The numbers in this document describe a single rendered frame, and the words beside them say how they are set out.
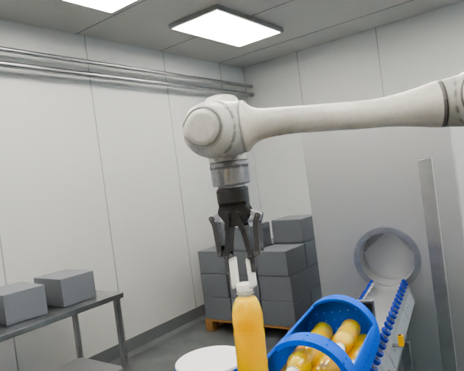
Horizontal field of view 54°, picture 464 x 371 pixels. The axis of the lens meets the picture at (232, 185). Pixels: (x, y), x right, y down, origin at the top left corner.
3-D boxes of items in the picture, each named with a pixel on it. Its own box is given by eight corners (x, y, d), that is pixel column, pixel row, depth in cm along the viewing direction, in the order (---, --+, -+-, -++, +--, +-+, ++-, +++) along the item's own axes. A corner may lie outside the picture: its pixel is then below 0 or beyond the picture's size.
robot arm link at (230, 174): (220, 164, 112) (223, 188, 112) (202, 165, 104) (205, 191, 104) (254, 159, 108) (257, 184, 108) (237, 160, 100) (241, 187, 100)
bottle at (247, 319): (253, 380, 101) (244, 297, 102) (231, 373, 107) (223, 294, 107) (274, 369, 106) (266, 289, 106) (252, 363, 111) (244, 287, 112)
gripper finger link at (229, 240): (230, 213, 105) (224, 212, 105) (227, 260, 106) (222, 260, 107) (237, 211, 108) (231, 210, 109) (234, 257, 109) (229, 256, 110)
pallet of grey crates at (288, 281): (331, 316, 521) (318, 213, 519) (297, 342, 457) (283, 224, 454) (245, 309, 593) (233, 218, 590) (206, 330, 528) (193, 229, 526)
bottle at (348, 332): (338, 330, 170) (325, 350, 153) (346, 315, 168) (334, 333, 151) (355, 341, 167) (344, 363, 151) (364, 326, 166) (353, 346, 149)
